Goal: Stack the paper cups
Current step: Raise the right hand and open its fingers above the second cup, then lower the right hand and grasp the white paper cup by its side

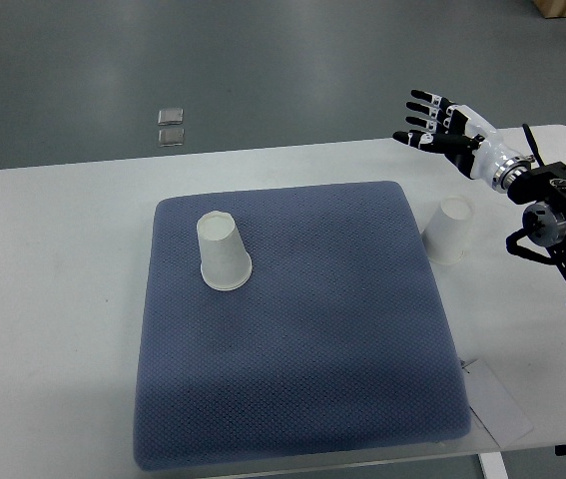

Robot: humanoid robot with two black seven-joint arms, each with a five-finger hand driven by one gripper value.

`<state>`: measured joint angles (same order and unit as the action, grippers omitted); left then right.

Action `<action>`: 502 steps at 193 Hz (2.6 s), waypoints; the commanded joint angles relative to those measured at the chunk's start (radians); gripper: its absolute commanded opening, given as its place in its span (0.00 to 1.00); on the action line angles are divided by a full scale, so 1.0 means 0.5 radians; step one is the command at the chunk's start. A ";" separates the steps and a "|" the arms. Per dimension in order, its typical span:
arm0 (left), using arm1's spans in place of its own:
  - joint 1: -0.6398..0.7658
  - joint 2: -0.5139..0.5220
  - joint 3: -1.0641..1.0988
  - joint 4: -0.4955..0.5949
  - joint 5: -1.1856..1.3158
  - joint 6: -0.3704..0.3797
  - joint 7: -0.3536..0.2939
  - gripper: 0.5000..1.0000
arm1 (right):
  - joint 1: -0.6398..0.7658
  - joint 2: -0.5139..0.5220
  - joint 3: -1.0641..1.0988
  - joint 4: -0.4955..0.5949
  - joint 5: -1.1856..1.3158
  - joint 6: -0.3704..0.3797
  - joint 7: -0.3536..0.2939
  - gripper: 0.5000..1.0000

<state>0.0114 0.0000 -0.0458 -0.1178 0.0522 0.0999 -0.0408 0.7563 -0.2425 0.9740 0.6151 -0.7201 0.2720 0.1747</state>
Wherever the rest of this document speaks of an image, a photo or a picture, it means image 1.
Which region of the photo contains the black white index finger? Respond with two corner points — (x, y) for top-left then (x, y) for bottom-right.
(405, 116), (448, 134)

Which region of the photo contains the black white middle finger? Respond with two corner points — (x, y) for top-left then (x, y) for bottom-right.
(405, 101), (455, 125)

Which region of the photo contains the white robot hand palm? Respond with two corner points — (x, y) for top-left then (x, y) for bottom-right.
(445, 105), (528, 192)

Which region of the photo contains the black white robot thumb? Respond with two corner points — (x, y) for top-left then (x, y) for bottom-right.
(392, 131), (478, 155)

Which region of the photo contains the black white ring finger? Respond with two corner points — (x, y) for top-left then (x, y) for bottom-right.
(410, 89), (458, 114)

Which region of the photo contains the white paper cup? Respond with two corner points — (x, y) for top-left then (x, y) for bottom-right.
(421, 195), (474, 265)
(197, 211), (253, 291)

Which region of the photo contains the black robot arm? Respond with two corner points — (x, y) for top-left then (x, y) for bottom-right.
(392, 90), (566, 282)

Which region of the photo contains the blue textured cushion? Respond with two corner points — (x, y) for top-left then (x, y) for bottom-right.
(134, 181), (471, 471)

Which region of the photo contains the white paper cup on cushion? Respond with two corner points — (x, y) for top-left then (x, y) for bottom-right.
(197, 211), (253, 291)

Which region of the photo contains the white paper tag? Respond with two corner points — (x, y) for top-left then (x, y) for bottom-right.
(462, 359), (533, 448)

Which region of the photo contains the upper metal floor plate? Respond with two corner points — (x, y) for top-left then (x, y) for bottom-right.
(158, 107), (184, 126)

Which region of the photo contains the white table leg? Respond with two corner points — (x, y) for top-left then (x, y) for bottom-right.
(478, 452), (509, 479)

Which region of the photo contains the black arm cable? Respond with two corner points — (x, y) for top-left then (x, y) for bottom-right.
(520, 123), (546, 167)

